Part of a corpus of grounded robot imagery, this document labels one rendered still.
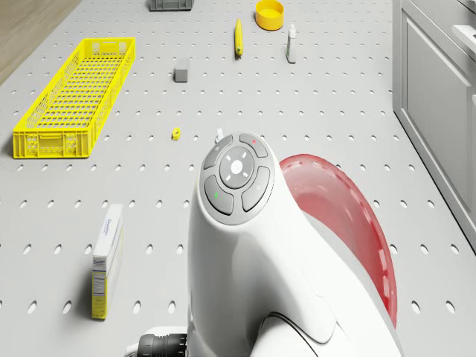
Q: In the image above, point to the banana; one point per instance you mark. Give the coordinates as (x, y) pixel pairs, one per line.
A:
(239, 37)

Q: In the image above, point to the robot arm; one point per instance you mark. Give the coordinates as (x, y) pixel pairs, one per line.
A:
(256, 260)

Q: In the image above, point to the yellow basket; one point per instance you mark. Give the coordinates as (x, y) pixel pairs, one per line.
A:
(52, 143)

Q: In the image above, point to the red plate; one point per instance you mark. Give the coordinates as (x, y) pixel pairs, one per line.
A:
(346, 208)

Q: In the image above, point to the dark grey basket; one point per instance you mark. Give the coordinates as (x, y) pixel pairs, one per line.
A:
(171, 5)

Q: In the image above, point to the small white bottle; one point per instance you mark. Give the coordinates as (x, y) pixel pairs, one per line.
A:
(291, 46)

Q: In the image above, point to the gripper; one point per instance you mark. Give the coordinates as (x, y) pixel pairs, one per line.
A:
(163, 341)

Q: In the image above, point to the grey cube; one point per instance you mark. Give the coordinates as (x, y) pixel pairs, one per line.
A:
(181, 72)

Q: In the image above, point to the white cabinet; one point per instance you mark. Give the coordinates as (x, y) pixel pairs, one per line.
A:
(435, 93)

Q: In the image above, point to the white and yellow box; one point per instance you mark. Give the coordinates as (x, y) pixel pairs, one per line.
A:
(106, 260)

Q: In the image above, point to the yellow bowl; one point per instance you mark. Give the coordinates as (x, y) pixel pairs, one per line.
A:
(269, 20)

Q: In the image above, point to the small yellow bolt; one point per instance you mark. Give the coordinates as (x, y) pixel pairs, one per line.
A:
(176, 133)

